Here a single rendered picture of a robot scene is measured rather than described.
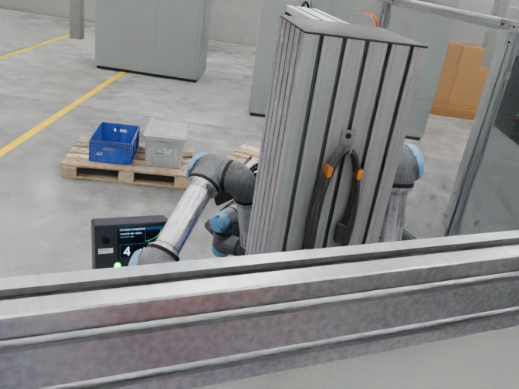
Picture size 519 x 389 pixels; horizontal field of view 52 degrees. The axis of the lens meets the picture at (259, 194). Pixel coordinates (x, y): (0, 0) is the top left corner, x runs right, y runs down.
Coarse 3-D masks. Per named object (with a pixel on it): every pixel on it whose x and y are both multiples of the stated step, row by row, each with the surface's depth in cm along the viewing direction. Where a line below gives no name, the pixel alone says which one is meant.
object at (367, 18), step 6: (360, 12) 270; (366, 12) 270; (354, 18) 272; (360, 18) 271; (366, 18) 269; (372, 18) 268; (354, 24) 273; (360, 24) 272; (366, 24) 270; (372, 24) 268; (378, 24) 273
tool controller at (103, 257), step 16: (96, 224) 179; (112, 224) 180; (128, 224) 182; (144, 224) 184; (160, 224) 186; (96, 240) 178; (112, 240) 180; (128, 240) 182; (144, 240) 185; (96, 256) 179; (112, 256) 181
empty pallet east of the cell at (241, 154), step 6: (240, 150) 598; (246, 150) 603; (252, 150) 603; (258, 150) 606; (228, 156) 575; (234, 156) 577; (240, 156) 580; (246, 156) 582; (252, 156) 585; (258, 156) 587
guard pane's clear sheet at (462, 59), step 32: (320, 0) 338; (352, 0) 305; (416, 32) 256; (448, 32) 237; (480, 32) 221; (448, 64) 238; (480, 64) 221; (512, 64) 207; (416, 96) 258; (448, 96) 239; (480, 96) 222; (512, 96) 208; (416, 128) 259; (448, 128) 240; (512, 128) 208; (448, 160) 241; (480, 160) 223; (512, 160) 209; (416, 192) 261; (448, 192) 241; (480, 192) 224; (512, 192) 210; (416, 224) 262; (480, 224) 225; (512, 224) 210
